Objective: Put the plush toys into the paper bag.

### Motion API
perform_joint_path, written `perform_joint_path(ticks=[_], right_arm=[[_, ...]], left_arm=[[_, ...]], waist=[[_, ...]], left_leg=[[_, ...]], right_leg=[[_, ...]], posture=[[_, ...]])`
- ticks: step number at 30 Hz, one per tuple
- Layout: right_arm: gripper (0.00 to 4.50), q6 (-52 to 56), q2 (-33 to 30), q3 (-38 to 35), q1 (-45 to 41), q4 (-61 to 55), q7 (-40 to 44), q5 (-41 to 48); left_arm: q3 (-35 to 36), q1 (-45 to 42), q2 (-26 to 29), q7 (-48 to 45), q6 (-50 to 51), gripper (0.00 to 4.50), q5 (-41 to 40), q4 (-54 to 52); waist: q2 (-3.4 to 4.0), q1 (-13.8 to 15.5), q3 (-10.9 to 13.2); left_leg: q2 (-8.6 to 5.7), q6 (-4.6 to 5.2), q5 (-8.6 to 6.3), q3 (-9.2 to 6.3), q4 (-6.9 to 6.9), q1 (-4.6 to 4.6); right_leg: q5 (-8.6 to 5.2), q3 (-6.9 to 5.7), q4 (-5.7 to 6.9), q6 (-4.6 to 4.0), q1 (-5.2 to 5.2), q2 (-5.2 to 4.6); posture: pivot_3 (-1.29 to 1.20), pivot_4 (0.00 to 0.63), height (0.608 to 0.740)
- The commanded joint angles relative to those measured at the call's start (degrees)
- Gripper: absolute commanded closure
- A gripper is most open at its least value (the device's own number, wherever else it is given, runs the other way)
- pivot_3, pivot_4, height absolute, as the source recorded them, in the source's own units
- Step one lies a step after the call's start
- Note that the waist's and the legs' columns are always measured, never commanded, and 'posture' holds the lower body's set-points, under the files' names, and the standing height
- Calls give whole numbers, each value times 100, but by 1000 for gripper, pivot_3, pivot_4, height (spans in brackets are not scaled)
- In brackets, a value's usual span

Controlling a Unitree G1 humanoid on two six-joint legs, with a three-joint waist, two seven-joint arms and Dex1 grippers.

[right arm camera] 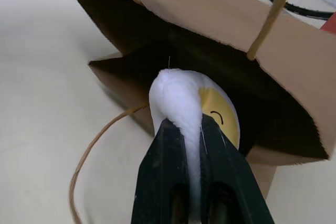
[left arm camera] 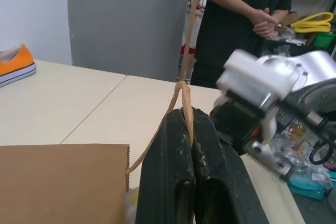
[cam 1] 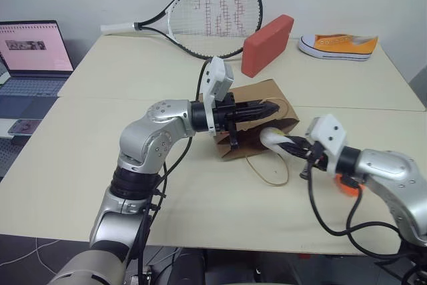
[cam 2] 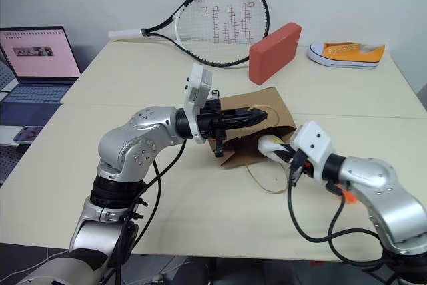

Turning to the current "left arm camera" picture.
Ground teal box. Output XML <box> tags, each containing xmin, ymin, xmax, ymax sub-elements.
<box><xmin>288</xmin><ymin>176</ymin><xmax>327</xmax><ymax>200</ymax></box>

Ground orange canvas sneaker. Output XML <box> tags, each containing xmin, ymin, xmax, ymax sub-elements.
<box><xmin>0</xmin><ymin>43</ymin><xmax>37</xmax><ymax>88</ymax></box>

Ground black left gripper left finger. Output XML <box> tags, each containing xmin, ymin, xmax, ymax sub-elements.
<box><xmin>135</xmin><ymin>108</ymin><xmax>196</xmax><ymax>224</ymax></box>

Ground person's right hand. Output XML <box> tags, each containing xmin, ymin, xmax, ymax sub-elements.
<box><xmin>248</xmin><ymin>7</ymin><xmax>279</xmax><ymax>27</ymax></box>

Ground green plastic crate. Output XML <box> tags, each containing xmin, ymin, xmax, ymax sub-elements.
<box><xmin>311</xmin><ymin>33</ymin><xmax>336</xmax><ymax>50</ymax></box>

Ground person in black clothes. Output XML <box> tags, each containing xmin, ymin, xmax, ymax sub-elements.
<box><xmin>190</xmin><ymin>0</ymin><xmax>293</xmax><ymax>89</ymax></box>

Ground person's left hand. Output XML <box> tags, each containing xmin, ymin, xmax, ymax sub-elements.
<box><xmin>252</xmin><ymin>20</ymin><xmax>276</xmax><ymax>39</ymax></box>

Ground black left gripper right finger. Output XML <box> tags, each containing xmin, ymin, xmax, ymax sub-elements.
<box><xmin>193</xmin><ymin>107</ymin><xmax>270</xmax><ymax>224</ymax></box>

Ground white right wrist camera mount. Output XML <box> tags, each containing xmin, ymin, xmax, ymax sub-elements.
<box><xmin>216</xmin><ymin>49</ymin><xmax>291</xmax><ymax>102</ymax></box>

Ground tan wooden slat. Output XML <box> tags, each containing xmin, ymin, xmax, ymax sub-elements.
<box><xmin>180</xmin><ymin>0</ymin><xmax>199</xmax><ymax>83</ymax></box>

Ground black handled scissors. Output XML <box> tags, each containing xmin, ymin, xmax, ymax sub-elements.
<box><xmin>309</xmin><ymin>140</ymin><xmax>332</xmax><ymax>166</ymax></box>

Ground brown paper bag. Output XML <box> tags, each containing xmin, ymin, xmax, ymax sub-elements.
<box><xmin>0</xmin><ymin>80</ymin><xmax>195</xmax><ymax>224</ymax></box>

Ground yellow foam roll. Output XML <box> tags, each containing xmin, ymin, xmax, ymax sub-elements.
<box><xmin>292</xmin><ymin>12</ymin><xmax>334</xmax><ymax>34</ymax></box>

